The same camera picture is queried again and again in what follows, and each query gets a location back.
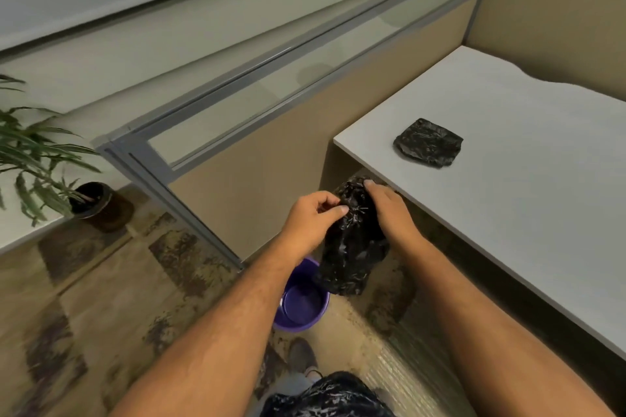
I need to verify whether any person's left hand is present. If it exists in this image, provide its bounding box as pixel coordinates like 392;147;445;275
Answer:
279;191;350;260

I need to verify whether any person's right hand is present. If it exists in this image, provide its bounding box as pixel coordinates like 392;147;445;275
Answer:
363;179;424;254

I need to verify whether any black plastic garbage bag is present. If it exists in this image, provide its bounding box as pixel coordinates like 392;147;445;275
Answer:
313;177;391;297

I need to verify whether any person's left forearm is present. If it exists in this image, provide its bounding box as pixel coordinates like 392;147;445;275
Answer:
111;234;314;417

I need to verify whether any person's right forearm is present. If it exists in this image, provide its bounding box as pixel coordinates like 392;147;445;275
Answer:
401;238;616;417

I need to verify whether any folded black garbage bag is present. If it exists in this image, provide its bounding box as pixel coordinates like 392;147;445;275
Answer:
393;118;464;168

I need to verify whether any purple plastic bin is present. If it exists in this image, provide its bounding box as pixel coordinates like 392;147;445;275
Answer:
273;257;331;333

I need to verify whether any grey-framed cubicle partition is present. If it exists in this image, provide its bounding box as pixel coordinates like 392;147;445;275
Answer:
92;0;626;270

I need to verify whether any white desk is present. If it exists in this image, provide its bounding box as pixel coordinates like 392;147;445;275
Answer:
334;45;626;362

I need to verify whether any person's grey shoe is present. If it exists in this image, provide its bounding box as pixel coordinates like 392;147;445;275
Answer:
287;338;320;376

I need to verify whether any person's leg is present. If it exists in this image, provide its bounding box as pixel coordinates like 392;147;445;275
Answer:
247;368;323;417

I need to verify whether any crumpled black plastic bag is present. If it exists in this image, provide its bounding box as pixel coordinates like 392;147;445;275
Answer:
259;371;395;417

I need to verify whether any black plant pot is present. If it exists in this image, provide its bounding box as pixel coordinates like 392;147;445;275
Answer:
70;181;114;220

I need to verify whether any green potted plant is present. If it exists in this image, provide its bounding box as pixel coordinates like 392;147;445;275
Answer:
0;74;102;228

